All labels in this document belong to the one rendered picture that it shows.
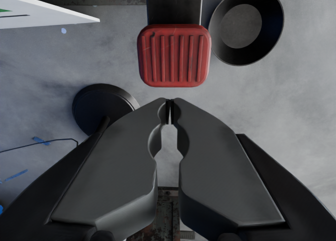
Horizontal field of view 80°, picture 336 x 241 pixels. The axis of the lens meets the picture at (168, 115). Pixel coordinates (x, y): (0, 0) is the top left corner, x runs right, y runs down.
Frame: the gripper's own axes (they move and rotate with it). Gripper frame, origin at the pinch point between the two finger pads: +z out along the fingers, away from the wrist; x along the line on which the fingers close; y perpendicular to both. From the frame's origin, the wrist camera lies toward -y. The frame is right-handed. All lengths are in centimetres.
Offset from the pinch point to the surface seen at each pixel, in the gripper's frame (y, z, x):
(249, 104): 46, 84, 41
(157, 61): 0.2, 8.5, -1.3
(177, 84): 2.6, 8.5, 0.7
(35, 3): -3, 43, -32
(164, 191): 114, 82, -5
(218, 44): 15, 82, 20
